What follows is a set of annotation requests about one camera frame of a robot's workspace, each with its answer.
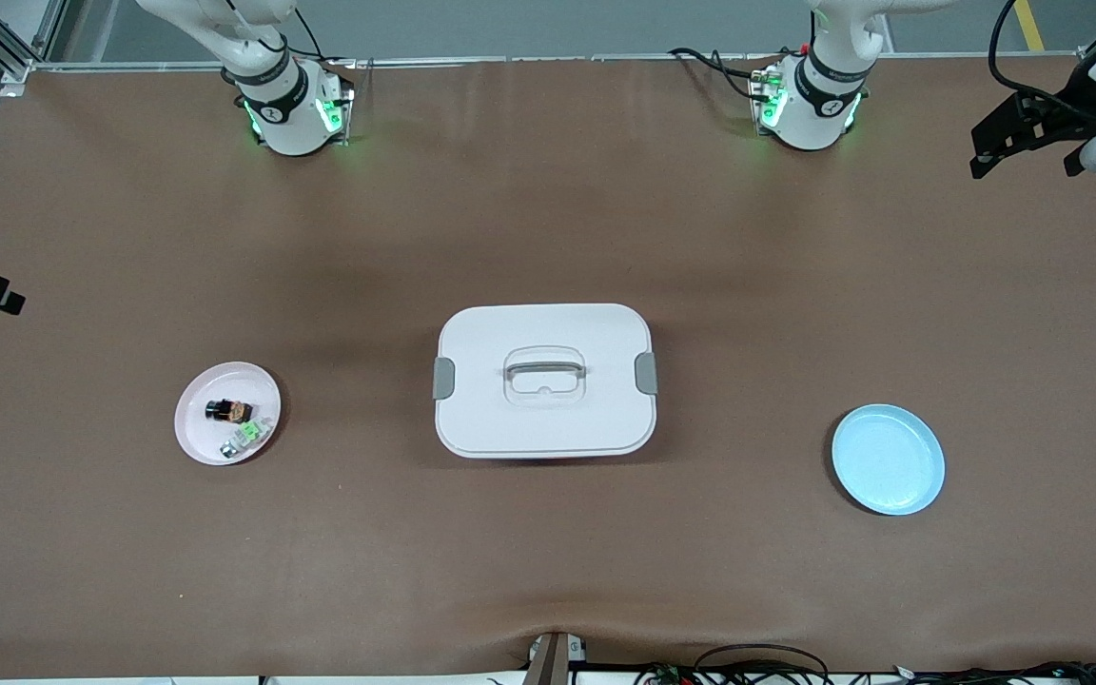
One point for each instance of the metal table clamp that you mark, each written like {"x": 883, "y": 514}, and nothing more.
{"x": 553, "y": 661}

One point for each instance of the pink round plate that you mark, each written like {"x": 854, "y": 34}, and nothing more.
{"x": 201, "y": 442}

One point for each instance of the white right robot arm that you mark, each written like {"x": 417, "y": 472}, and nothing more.
{"x": 291, "y": 105}

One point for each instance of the grey box latch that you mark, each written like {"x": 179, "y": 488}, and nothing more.
{"x": 443, "y": 379}
{"x": 646, "y": 372}

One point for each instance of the green and clear switch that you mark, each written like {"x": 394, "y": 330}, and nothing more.
{"x": 248, "y": 438}

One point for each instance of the brown table mat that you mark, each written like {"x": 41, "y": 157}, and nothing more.
{"x": 548, "y": 552}

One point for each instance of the white lidded storage box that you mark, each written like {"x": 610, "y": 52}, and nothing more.
{"x": 548, "y": 428}

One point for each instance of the aluminium frame post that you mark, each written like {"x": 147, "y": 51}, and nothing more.
{"x": 20, "y": 43}
{"x": 1092, "y": 62}

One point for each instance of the aluminium table edge rail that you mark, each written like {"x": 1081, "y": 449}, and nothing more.
{"x": 462, "y": 61}

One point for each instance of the light blue round plate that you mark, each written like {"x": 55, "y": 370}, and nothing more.
{"x": 890, "y": 466}

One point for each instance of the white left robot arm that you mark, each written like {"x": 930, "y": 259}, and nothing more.
{"x": 814, "y": 105}

